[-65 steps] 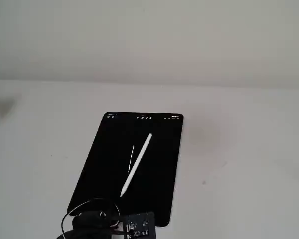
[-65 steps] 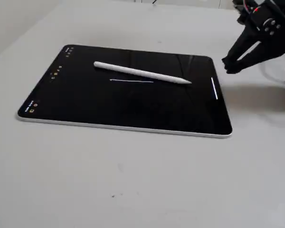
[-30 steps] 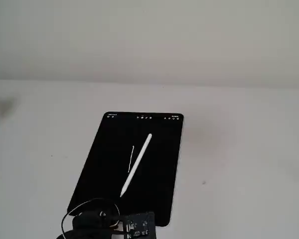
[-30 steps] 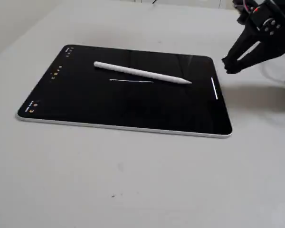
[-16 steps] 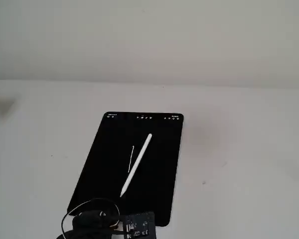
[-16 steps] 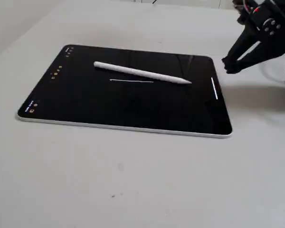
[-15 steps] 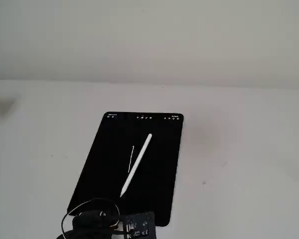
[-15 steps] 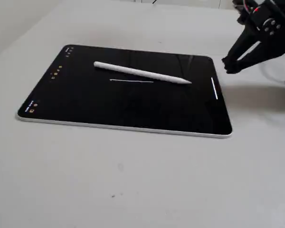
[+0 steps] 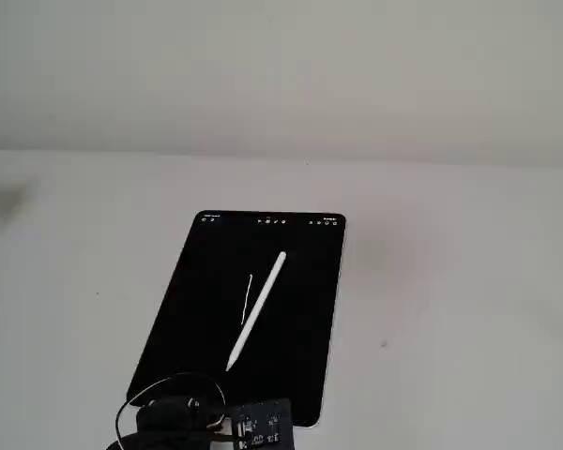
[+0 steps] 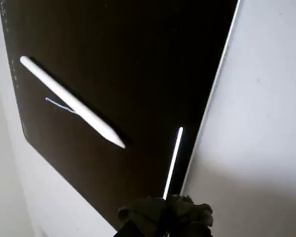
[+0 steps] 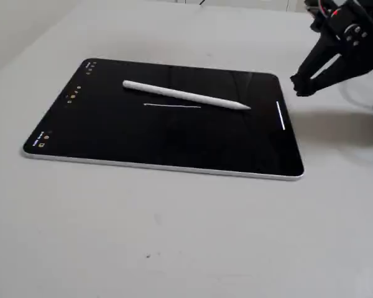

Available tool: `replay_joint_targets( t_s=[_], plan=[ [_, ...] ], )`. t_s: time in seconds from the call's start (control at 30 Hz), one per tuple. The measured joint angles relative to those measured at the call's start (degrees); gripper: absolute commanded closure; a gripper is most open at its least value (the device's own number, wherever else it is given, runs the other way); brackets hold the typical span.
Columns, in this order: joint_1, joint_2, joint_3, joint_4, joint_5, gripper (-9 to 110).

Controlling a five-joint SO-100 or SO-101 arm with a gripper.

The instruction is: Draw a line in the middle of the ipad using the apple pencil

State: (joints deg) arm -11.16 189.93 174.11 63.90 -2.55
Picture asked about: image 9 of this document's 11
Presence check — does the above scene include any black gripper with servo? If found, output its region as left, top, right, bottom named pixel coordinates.
left=228, top=397, right=296, bottom=450

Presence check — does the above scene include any white stylus pencil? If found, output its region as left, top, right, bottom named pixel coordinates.
left=224, top=250, right=288, bottom=374

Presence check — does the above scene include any black screen silver tablet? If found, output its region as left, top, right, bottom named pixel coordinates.
left=125, top=210, right=347, bottom=428

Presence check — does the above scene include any thin black looped cable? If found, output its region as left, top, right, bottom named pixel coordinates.
left=114, top=372, right=227, bottom=446

